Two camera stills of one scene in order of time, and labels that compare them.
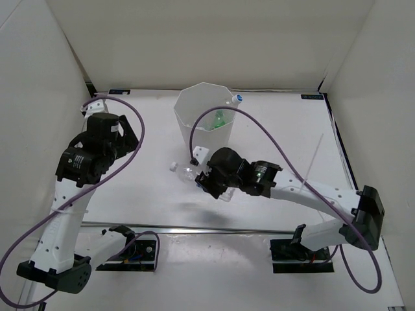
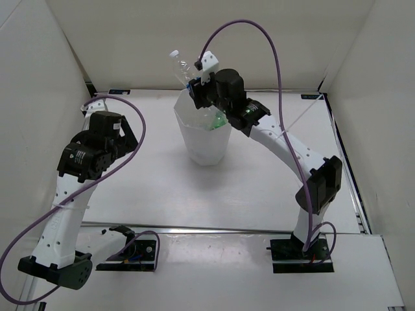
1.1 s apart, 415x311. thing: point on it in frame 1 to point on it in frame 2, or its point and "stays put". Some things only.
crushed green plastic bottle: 220,118 stays put
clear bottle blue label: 189,173 to 182,69
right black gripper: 206,182 to 198,90
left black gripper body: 124,144 stays put
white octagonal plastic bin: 213,129 stays put
